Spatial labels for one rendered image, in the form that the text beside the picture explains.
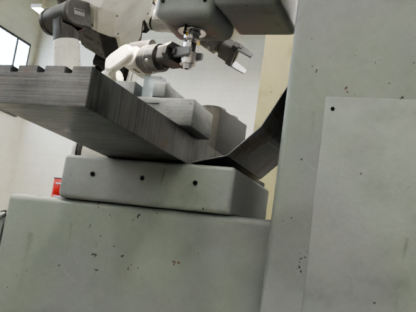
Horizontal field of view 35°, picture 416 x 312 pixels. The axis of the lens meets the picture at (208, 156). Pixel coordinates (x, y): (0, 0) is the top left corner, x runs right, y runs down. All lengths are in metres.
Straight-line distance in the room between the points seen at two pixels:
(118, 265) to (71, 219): 0.19
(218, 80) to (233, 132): 9.80
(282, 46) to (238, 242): 2.30
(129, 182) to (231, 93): 10.16
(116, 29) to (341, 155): 1.16
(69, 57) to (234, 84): 9.71
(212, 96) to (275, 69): 8.23
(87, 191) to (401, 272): 0.84
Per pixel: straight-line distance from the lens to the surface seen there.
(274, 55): 3.82
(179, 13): 1.95
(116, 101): 1.38
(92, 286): 1.80
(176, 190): 1.71
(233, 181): 1.67
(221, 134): 2.19
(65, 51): 2.31
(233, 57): 2.62
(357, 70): 1.60
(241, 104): 11.77
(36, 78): 1.36
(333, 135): 1.56
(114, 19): 2.42
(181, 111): 1.67
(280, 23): 1.97
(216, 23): 1.96
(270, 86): 3.76
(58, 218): 1.87
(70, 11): 2.33
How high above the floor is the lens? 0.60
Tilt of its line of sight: 10 degrees up
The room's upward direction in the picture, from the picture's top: 8 degrees clockwise
